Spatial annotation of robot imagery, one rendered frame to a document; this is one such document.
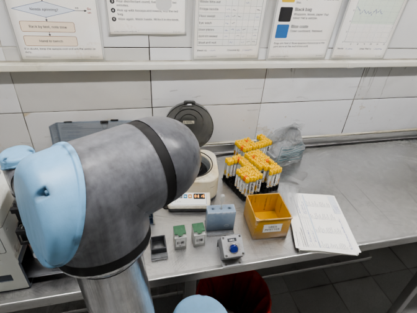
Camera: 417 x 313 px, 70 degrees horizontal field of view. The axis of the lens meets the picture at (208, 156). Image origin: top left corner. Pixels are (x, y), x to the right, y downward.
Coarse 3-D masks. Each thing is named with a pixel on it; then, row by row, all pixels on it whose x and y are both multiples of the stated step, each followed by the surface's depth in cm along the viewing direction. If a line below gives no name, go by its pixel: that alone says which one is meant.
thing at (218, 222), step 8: (208, 208) 105; (216, 208) 105; (224, 208) 105; (232, 208) 105; (208, 216) 103; (216, 216) 104; (224, 216) 105; (232, 216) 105; (208, 224) 106; (216, 224) 106; (224, 224) 107; (232, 224) 107; (208, 232) 107; (216, 232) 107; (224, 232) 108; (232, 232) 108
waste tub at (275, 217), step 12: (252, 204) 115; (264, 204) 116; (276, 204) 117; (252, 216) 106; (264, 216) 116; (276, 216) 116; (288, 216) 106; (252, 228) 107; (264, 228) 104; (276, 228) 105; (288, 228) 106
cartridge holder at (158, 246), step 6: (150, 240) 102; (156, 240) 102; (162, 240) 102; (150, 246) 100; (156, 246) 100; (162, 246) 101; (156, 252) 98; (162, 252) 98; (156, 258) 97; (162, 258) 97
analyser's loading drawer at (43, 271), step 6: (30, 258) 91; (36, 258) 91; (24, 264) 89; (30, 264) 89; (36, 264) 89; (24, 270) 87; (30, 270) 87; (36, 270) 87; (42, 270) 88; (48, 270) 88; (54, 270) 87; (30, 276) 86; (36, 276) 86
